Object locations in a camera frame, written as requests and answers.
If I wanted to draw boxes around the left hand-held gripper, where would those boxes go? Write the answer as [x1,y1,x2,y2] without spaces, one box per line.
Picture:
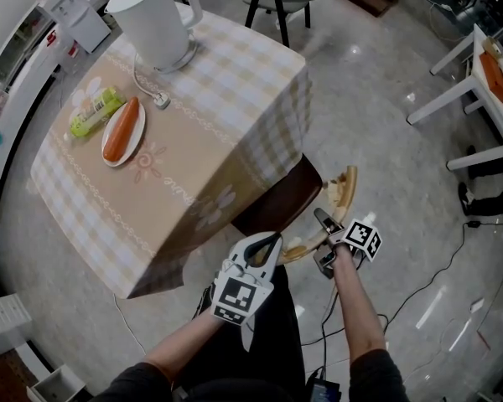
[210,231,283,353]

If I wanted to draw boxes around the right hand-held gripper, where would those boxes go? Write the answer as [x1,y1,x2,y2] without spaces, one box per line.
[312,207,384,281]

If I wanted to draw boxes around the dark brown wooden chair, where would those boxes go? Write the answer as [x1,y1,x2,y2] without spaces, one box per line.
[230,152,359,265]

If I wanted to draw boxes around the person's left forearm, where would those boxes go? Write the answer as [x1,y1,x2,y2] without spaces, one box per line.
[143,307,226,379]

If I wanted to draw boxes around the person's right forearm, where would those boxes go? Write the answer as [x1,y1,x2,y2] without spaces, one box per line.
[329,244,390,366]

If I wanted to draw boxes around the person's black shoe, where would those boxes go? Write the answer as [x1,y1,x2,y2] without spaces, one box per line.
[191,281,215,320]

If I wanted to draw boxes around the person's black trouser legs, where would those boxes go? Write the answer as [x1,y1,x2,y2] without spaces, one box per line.
[179,264,308,402]

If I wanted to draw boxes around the table with beige checked tablecloth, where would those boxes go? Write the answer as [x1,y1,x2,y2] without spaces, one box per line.
[29,9,314,300]

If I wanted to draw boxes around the black device with screen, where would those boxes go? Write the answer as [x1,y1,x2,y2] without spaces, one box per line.
[306,375,341,402]

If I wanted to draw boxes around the white oval plate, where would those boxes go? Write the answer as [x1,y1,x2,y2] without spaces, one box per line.
[101,98,147,168]

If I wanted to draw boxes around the orange sausage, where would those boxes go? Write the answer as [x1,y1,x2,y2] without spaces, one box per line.
[102,95,140,163]

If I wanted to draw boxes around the white side table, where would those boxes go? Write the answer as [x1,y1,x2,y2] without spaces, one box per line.
[406,23,503,172]

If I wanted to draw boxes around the green snack packet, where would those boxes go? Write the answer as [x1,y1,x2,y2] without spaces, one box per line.
[68,86,127,139]

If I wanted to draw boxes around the orange box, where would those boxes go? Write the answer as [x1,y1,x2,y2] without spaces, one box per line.
[478,51,503,106]

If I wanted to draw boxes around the white open box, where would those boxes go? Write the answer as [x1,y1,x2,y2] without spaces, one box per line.
[26,363,88,402]

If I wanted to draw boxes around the white electric kettle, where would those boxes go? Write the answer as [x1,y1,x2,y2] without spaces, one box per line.
[104,0,204,75]

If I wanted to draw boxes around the white drawer unit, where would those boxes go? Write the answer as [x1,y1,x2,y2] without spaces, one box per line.
[0,292,34,352]

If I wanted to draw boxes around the white water dispenser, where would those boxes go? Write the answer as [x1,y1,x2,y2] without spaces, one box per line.
[41,0,112,54]

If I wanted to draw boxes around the white curved counter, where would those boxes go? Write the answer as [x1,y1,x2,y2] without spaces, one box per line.
[0,0,122,259]

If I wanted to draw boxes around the black floor cable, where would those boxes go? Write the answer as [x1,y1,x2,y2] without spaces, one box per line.
[300,220,503,348]

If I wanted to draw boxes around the white floor cable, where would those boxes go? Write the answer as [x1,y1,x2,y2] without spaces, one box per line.
[111,293,148,356]

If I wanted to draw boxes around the white kettle cable with plug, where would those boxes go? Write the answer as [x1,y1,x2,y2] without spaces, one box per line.
[132,51,172,111]

